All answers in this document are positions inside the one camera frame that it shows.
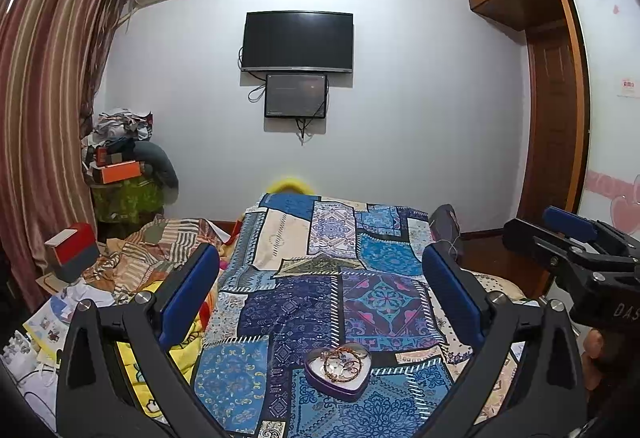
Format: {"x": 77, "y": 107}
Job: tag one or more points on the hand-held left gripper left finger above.
{"x": 192, "y": 288}

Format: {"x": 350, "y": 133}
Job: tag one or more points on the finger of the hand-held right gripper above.
{"x": 522, "y": 238}
{"x": 570, "y": 223}

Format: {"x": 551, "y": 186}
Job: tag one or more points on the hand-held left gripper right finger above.
{"x": 450, "y": 288}

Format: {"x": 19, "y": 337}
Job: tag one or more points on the heart-shaped jewelry box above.
{"x": 340, "y": 385}

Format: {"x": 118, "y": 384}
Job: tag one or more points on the person's right hand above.
{"x": 594, "y": 353}

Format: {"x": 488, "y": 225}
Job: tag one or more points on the yellow cartoon blanket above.
{"x": 187, "y": 348}

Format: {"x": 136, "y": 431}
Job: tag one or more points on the grey bag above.
{"x": 445, "y": 228}

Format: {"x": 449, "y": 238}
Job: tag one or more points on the striped beige blanket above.
{"x": 145, "y": 248}

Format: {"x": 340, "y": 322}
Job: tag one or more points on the patchwork printed blanket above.
{"x": 380, "y": 298}

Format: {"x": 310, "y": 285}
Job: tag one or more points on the brown wooden door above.
{"x": 550, "y": 128}

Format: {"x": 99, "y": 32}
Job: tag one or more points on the green patterned cloth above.
{"x": 127, "y": 200}

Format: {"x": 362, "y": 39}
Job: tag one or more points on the white wardrobe door pink hearts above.
{"x": 610, "y": 118}

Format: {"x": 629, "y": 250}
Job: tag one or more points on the red and white box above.
{"x": 75, "y": 248}

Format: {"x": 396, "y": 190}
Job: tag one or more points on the orange box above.
{"x": 120, "y": 172}

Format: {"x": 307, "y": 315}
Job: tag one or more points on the yellow cushion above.
{"x": 289, "y": 185}

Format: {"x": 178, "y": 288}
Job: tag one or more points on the pile of papers and booklets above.
{"x": 50, "y": 318}

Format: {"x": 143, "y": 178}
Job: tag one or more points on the pile of clothes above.
{"x": 117, "y": 133}

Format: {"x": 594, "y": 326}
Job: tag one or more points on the striped brown curtain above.
{"x": 45, "y": 93}

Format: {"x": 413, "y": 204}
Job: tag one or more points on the small black wall monitor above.
{"x": 295, "y": 95}

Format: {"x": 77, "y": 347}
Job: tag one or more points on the black wall television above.
{"x": 297, "y": 40}

